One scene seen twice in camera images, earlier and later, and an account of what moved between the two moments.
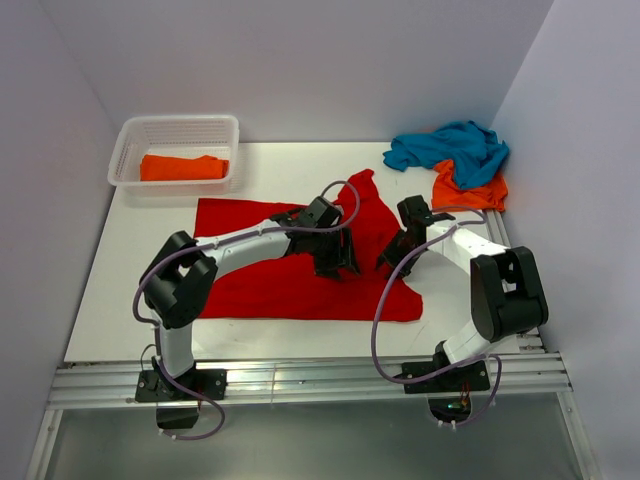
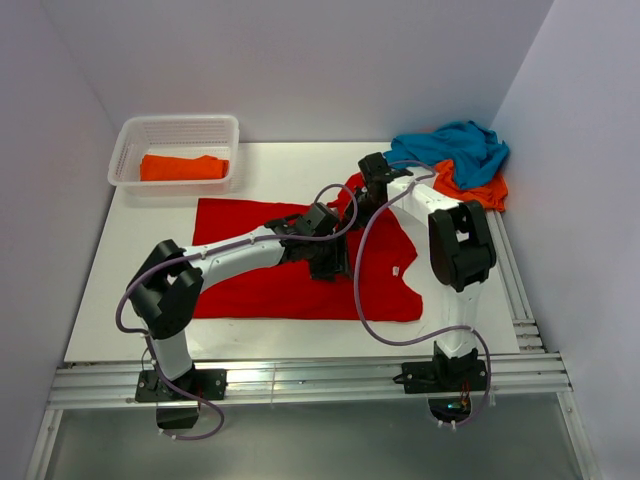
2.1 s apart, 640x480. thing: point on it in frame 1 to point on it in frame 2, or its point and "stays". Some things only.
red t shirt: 289,288 stays
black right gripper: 389,253 to 348,215
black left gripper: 342,256 stays
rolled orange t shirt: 165,168 stays
